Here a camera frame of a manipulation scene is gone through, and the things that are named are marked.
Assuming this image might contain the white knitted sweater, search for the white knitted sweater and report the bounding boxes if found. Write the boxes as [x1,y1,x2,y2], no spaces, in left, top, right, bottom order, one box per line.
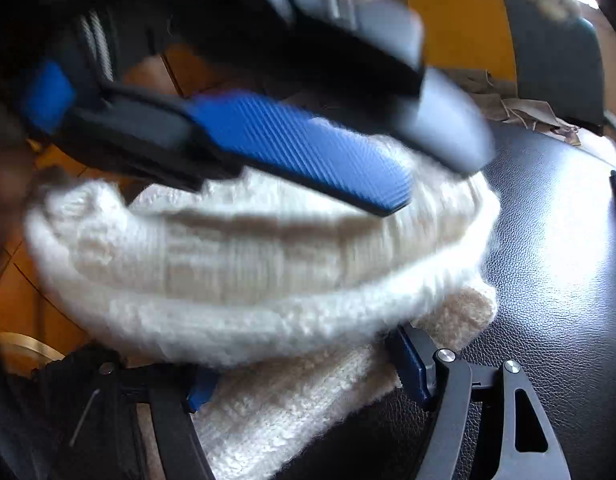
[23,144,500,479]

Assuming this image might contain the left hand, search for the left hand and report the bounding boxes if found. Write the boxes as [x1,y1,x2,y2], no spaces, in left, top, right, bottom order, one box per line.
[0,105,38,271]

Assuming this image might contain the grey cloth garment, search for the grey cloth garment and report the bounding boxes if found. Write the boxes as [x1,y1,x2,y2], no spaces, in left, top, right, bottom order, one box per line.
[445,68,581,148]

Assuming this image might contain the grey yellow navy cushion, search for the grey yellow navy cushion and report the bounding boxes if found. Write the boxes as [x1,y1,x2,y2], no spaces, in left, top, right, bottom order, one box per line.
[407,0,605,133]

